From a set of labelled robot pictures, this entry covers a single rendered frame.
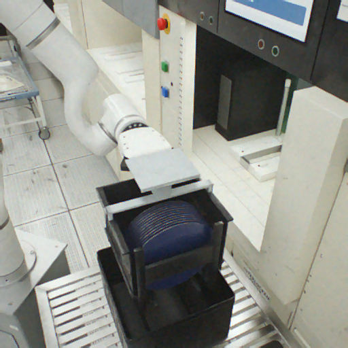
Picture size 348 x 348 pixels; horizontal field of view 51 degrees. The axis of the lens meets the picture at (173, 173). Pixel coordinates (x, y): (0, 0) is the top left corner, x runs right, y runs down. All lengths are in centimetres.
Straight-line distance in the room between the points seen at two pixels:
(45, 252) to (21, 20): 75
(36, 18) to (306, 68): 53
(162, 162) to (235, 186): 63
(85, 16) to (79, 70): 188
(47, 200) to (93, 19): 129
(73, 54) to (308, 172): 53
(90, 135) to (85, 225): 160
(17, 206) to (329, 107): 233
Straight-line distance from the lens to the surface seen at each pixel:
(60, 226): 247
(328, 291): 93
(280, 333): 110
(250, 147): 148
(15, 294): 121
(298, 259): 87
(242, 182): 134
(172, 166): 71
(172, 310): 108
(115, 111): 88
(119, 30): 279
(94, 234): 237
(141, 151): 75
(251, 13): 90
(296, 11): 79
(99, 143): 89
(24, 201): 275
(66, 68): 82
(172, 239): 74
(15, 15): 81
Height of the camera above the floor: 169
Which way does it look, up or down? 37 degrees down
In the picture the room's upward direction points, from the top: straight up
